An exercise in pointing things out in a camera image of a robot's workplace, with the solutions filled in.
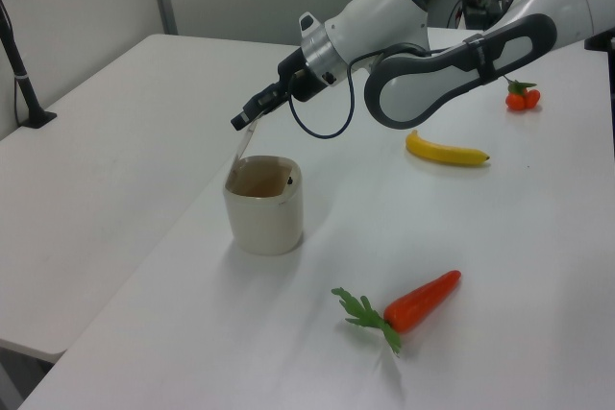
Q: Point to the black electronic equipment box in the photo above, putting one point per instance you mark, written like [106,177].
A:
[480,11]

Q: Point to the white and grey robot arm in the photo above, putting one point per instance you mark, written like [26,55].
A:
[403,21]

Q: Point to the black flat bracket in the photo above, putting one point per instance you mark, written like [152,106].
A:
[600,40]

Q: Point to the dark robot gripper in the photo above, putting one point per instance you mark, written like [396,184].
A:
[300,76]

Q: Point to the yellow plastic banana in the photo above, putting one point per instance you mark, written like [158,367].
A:
[442,153]

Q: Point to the cream garbage bin with lid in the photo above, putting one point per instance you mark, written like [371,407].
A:
[264,223]

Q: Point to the black pole with clamp base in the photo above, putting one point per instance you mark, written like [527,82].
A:
[29,93]

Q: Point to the orange plastic carrot, green leaves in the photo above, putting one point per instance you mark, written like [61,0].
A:
[423,302]

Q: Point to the orange tomato cluster with leaves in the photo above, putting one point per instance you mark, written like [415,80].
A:
[516,102]

